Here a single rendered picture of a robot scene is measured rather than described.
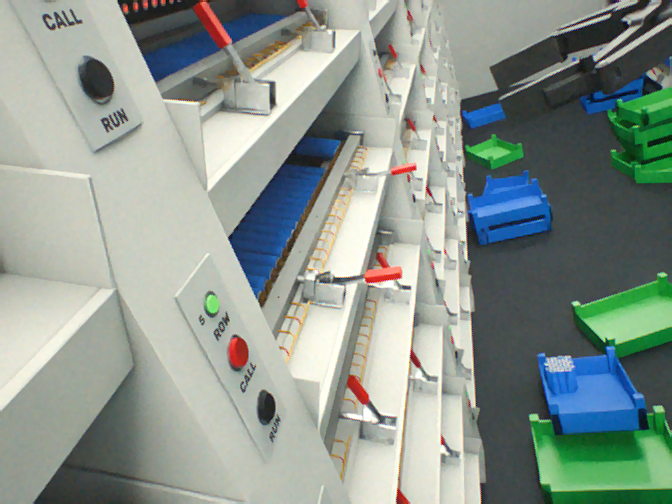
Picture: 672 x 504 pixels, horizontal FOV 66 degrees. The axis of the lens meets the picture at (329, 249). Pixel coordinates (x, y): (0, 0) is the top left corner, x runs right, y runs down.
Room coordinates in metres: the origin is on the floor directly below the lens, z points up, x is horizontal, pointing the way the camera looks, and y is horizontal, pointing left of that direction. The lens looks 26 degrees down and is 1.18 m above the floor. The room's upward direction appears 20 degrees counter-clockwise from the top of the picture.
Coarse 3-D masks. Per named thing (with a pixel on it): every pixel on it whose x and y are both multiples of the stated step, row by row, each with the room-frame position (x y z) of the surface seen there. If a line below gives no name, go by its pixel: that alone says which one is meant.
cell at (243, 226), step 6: (240, 222) 0.57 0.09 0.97; (246, 222) 0.57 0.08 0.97; (240, 228) 0.56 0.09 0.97; (246, 228) 0.56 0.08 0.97; (252, 228) 0.56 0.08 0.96; (258, 228) 0.56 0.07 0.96; (264, 228) 0.56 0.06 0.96; (270, 228) 0.55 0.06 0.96; (276, 228) 0.55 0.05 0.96; (282, 228) 0.55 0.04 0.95; (288, 228) 0.55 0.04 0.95; (270, 234) 0.55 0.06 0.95; (276, 234) 0.55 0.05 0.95; (282, 234) 0.55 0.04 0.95; (288, 234) 0.54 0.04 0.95
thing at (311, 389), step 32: (320, 128) 0.89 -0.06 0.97; (352, 128) 0.87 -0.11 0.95; (384, 128) 0.85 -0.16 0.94; (384, 160) 0.80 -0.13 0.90; (352, 192) 0.68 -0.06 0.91; (384, 192) 0.76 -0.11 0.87; (352, 224) 0.59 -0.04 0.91; (320, 256) 0.52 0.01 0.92; (352, 256) 0.52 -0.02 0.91; (352, 288) 0.46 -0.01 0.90; (320, 320) 0.41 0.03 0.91; (352, 320) 0.45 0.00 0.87; (320, 352) 0.37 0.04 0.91; (320, 384) 0.33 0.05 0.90; (320, 416) 0.30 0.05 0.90
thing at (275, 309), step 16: (352, 144) 0.80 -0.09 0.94; (352, 160) 0.77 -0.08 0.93; (336, 176) 0.68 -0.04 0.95; (320, 192) 0.63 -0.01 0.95; (336, 192) 0.65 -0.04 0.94; (320, 208) 0.59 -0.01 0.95; (336, 208) 0.61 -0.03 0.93; (320, 224) 0.55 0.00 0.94; (336, 224) 0.57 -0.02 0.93; (304, 240) 0.52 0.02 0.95; (320, 240) 0.54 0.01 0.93; (288, 256) 0.49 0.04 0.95; (304, 256) 0.48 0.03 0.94; (288, 272) 0.46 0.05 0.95; (304, 272) 0.48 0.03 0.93; (320, 272) 0.47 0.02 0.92; (288, 288) 0.43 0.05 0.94; (272, 304) 0.41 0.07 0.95; (288, 304) 0.42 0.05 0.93; (272, 320) 0.38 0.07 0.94; (288, 352) 0.36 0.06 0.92
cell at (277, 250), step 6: (234, 240) 0.53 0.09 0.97; (240, 240) 0.53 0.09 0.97; (234, 246) 0.52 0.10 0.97; (240, 246) 0.52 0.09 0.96; (246, 246) 0.52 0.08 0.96; (252, 246) 0.52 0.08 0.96; (258, 246) 0.52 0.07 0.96; (264, 246) 0.51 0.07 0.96; (270, 246) 0.51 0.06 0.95; (276, 246) 0.51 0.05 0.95; (282, 246) 0.51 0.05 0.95; (258, 252) 0.51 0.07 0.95; (264, 252) 0.51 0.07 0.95; (270, 252) 0.51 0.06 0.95; (276, 252) 0.51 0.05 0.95; (282, 252) 0.51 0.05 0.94
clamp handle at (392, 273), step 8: (368, 272) 0.43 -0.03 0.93; (376, 272) 0.42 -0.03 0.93; (384, 272) 0.42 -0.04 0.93; (392, 272) 0.41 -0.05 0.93; (400, 272) 0.41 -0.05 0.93; (328, 280) 0.44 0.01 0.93; (336, 280) 0.44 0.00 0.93; (344, 280) 0.43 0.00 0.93; (352, 280) 0.43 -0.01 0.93; (360, 280) 0.43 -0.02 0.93; (368, 280) 0.42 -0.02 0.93; (376, 280) 0.42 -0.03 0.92; (384, 280) 0.42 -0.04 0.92
